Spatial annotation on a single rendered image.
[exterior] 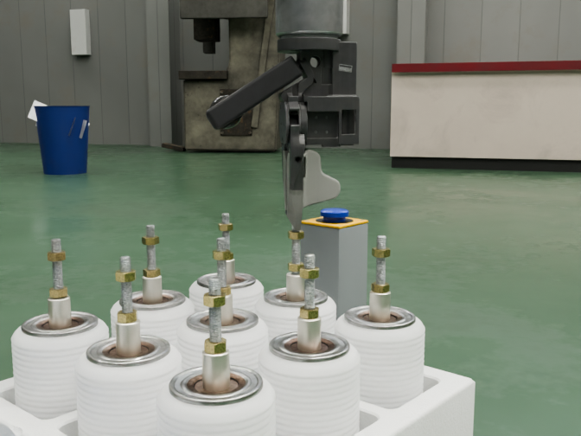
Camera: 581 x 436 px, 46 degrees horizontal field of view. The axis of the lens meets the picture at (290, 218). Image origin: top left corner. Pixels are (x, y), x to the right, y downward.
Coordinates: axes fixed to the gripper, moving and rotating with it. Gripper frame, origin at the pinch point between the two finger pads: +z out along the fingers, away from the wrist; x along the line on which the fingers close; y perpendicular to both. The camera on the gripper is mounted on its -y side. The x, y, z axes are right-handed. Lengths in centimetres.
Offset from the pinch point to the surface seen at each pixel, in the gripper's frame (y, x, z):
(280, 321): -1.6, -4.2, 11.0
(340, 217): 8.8, 15.1, 2.6
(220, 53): 8, 787, -79
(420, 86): 156, 445, -28
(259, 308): -3.8, -1.6, 10.2
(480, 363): 41, 39, 35
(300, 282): 1.0, -1.0, 7.4
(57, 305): -24.8, -8.2, 7.2
